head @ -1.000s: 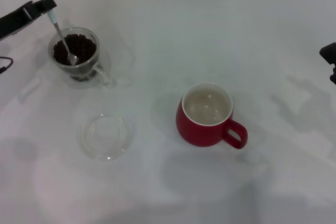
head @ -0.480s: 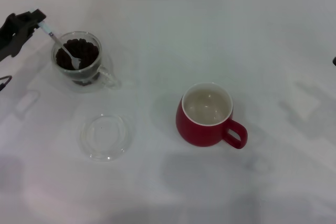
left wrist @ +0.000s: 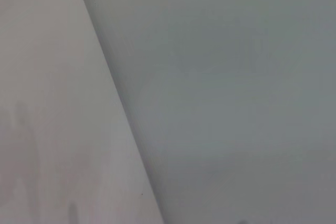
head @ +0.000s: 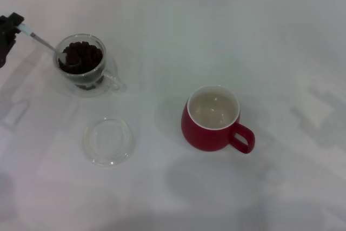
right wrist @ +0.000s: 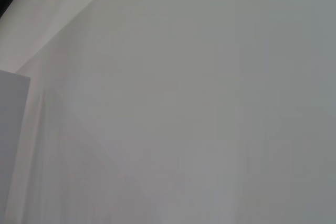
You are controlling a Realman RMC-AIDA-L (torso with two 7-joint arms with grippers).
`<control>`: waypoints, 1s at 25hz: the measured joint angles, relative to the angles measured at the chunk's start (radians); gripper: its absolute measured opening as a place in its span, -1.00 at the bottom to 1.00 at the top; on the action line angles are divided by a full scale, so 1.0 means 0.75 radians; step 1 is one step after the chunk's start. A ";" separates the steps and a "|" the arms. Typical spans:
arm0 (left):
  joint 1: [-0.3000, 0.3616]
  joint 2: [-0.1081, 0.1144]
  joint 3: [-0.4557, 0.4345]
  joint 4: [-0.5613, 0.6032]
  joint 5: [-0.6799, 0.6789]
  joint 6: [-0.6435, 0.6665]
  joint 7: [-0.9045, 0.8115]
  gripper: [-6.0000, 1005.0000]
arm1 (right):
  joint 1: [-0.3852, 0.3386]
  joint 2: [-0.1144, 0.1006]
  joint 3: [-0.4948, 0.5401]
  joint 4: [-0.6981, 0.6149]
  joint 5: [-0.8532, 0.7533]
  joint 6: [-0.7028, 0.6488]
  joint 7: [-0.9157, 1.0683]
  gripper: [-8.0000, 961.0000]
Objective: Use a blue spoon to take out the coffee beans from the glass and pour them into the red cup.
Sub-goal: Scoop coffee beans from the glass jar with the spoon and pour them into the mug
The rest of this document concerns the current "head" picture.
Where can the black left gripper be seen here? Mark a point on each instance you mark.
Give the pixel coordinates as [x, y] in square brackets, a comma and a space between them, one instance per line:
[2, 44]

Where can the red mug white inside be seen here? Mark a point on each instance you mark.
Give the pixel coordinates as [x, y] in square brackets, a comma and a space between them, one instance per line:
[200, 139]

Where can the clear glass saucer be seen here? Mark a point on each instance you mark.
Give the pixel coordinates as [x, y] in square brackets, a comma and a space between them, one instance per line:
[108, 141]

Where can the dark coffee bean pile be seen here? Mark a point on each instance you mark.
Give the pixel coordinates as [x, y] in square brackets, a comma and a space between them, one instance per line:
[87, 58]

